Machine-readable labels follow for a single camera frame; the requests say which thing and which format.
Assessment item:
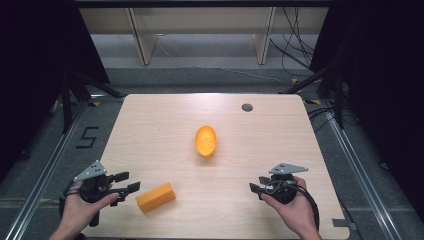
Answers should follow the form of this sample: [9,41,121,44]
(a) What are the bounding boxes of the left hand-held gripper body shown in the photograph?
[72,159,119,228]

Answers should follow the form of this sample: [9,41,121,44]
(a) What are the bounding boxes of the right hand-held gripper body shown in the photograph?
[266,162,310,205]

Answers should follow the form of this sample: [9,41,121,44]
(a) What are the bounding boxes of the person's right hand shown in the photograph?
[260,175,317,235]

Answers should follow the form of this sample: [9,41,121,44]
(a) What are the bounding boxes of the person's left hand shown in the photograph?
[59,191,120,235]

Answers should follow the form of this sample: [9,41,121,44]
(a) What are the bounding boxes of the orange rectangular block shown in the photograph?
[135,181,177,214]

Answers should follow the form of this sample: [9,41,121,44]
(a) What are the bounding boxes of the orange oval perforated dish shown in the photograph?
[194,125,218,158]

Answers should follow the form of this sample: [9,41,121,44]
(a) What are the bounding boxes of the black metal stand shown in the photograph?
[278,49,348,130]
[59,68,124,135]

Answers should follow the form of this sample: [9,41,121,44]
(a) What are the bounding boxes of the dark curtain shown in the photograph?
[0,0,112,183]
[309,0,424,223]

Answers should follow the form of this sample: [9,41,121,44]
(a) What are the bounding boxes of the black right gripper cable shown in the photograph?
[266,179,321,232]

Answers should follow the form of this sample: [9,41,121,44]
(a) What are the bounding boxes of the aluminium floor rail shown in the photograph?
[324,108,405,240]
[3,99,88,240]

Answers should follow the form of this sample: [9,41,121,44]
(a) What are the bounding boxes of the grey table corner bracket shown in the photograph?
[331,218,358,232]

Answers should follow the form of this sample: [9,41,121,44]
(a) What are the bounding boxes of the black floor cables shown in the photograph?
[305,105,336,133]

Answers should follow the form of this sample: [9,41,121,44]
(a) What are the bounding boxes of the black hanging cable bundle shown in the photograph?
[268,6,316,78]

